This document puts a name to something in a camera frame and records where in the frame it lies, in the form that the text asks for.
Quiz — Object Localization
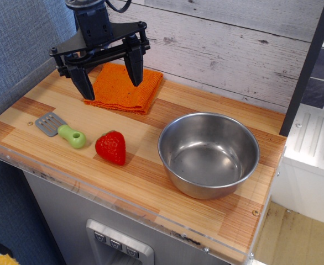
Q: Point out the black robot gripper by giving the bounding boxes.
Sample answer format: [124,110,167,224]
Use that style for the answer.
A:
[49,1,150,100]

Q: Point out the silver metal bowl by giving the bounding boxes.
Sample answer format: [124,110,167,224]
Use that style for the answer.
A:
[158,113,260,199]

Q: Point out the orange folded towel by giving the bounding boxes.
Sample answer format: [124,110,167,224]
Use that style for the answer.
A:
[83,63,163,115]

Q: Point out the red toy strawberry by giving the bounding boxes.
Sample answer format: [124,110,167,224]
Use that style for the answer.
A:
[95,130,126,166]

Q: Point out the clear acrylic edge guard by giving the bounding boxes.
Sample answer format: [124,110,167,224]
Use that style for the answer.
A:
[0,131,286,264]

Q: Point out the grey toy fridge cabinet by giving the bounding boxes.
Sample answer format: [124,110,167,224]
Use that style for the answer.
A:
[24,173,225,264]

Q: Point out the silver dispenser button panel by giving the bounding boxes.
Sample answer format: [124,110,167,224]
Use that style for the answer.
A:
[86,219,155,264]

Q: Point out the yellow object bottom corner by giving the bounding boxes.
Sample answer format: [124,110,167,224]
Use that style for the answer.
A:
[0,255,19,265]

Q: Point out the white toy sink unit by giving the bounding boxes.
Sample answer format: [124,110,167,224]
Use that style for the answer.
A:
[271,104,324,222]

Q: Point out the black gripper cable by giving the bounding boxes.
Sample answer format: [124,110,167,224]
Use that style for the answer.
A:
[105,0,133,13]

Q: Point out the grey spatula green handle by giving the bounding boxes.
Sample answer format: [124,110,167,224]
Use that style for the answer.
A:
[35,112,86,149]

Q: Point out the dark vertical post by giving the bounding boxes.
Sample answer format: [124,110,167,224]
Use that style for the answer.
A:
[279,6,324,137]

